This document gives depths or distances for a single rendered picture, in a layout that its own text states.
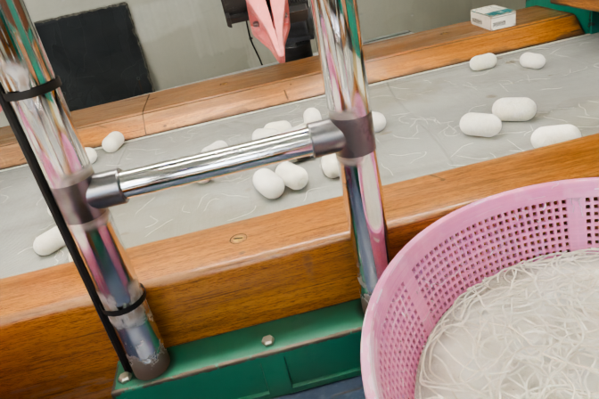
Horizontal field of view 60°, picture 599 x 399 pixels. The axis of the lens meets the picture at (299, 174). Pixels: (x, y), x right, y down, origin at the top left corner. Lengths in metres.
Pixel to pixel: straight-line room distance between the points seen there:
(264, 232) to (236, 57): 2.26
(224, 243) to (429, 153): 0.21
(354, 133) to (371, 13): 2.44
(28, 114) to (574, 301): 0.30
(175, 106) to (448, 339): 0.48
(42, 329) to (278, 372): 0.15
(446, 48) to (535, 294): 0.45
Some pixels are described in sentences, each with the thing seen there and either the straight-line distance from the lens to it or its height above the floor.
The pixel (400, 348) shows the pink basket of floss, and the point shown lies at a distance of 0.29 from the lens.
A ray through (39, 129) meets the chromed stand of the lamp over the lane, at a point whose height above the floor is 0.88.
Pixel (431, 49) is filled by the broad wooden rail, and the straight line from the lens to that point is 0.72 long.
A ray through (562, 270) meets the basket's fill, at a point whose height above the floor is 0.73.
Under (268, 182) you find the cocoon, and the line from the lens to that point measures 0.43.
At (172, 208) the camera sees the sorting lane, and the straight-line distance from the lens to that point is 0.48.
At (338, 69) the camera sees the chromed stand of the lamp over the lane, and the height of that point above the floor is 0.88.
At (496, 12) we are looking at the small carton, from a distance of 0.77.
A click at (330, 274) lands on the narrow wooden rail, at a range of 0.35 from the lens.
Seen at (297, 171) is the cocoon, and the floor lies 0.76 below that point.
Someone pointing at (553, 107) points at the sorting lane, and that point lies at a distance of 0.56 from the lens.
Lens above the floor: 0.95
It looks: 26 degrees down
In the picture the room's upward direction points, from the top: 12 degrees counter-clockwise
